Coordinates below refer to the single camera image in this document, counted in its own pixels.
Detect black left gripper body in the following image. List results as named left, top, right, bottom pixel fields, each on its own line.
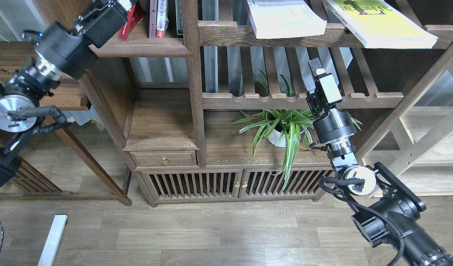
left=74, top=0, right=127, bottom=48

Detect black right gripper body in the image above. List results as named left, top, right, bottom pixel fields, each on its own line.
left=307, top=73, right=342, bottom=119

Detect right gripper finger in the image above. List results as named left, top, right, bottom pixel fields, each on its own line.
left=308, top=58, right=326, bottom=86

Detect red paperback book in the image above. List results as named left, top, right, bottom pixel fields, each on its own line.
left=118, top=2, right=146, bottom=41

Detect white paperback book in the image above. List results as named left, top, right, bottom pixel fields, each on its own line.
left=246, top=0, right=327, bottom=39

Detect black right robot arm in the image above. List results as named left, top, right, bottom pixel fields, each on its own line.
left=307, top=58, right=453, bottom=266

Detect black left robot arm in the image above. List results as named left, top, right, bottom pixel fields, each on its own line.
left=0, top=0, right=136, bottom=188

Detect dark maroon upright book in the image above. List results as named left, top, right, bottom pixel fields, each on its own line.
left=148, top=0, right=158, bottom=38

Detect red white upright book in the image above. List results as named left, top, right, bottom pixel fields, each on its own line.
left=156, top=0, right=169, bottom=38

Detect green spider plant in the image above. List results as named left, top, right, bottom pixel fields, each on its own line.
left=225, top=70, right=363, bottom=190

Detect dark green upright book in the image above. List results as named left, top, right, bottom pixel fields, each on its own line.
left=175, top=0, right=184, bottom=38

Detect white plant pot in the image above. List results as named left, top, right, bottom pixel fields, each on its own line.
left=267, top=122, right=287, bottom=147

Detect yellow green paperback book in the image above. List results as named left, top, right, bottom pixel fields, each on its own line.
left=323, top=0, right=438, bottom=49

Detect dark wooden bookshelf cabinet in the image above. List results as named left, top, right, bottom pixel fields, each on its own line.
left=33, top=0, right=453, bottom=207

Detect dark slatted wooden rack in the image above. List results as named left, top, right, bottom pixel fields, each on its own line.
left=0, top=141, right=76, bottom=199

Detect white metal leg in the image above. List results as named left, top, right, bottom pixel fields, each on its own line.
left=37, top=214, right=68, bottom=266

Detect light wooden shelf frame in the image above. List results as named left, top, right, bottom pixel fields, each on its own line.
left=362, top=55, right=453, bottom=196

